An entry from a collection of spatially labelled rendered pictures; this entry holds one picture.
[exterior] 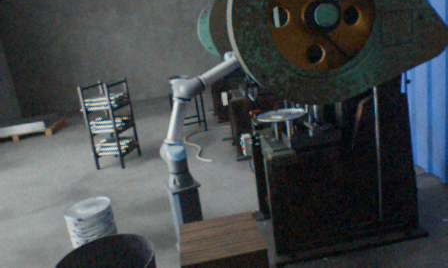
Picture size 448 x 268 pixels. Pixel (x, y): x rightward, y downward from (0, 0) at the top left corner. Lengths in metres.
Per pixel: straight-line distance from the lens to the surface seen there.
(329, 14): 1.72
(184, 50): 8.74
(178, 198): 2.28
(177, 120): 2.34
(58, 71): 9.22
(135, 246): 1.88
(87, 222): 2.55
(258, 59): 1.70
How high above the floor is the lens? 1.33
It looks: 14 degrees down
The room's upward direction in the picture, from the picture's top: 8 degrees counter-clockwise
